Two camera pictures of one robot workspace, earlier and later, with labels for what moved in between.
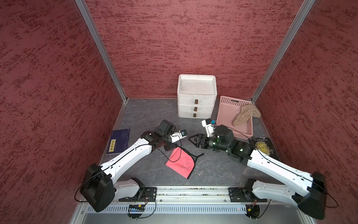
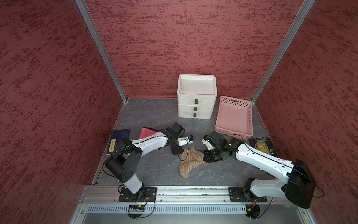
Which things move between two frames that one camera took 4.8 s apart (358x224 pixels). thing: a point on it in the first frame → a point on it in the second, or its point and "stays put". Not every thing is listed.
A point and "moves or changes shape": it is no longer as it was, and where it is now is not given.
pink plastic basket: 227,110 stays put
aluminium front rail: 196,195 stays put
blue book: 119,141 stays put
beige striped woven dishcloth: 247,111 → 190,159
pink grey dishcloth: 182,162 moves or changes shape
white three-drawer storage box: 196,94 stays put
